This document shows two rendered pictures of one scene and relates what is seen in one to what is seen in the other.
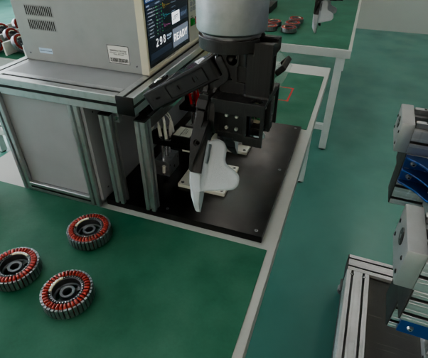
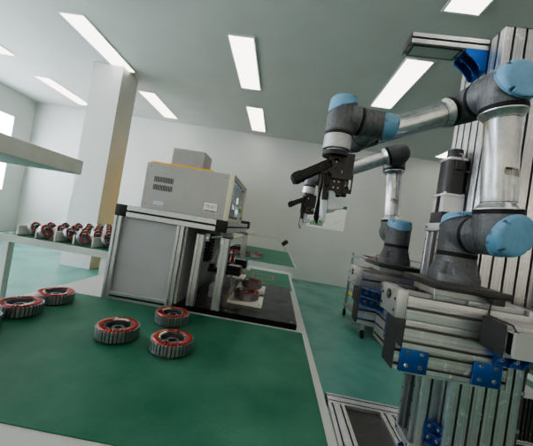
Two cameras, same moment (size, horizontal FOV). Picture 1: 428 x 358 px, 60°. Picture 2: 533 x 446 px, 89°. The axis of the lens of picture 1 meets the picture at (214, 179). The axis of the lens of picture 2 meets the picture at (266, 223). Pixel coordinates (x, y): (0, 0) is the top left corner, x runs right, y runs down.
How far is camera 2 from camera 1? 0.56 m
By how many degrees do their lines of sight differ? 41
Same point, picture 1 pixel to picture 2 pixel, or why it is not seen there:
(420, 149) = (367, 283)
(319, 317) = not seen: outside the picture
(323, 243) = not seen: hidden behind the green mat
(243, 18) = (347, 142)
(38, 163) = (127, 273)
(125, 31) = (219, 196)
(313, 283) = not seen: hidden behind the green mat
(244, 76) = (341, 167)
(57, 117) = (164, 235)
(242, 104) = (343, 173)
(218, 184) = (335, 206)
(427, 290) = (413, 317)
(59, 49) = (168, 202)
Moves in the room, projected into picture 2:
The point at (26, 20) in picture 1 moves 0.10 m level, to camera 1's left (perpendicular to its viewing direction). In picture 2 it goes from (152, 184) to (127, 180)
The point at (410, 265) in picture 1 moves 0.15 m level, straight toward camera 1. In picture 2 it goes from (401, 299) to (407, 311)
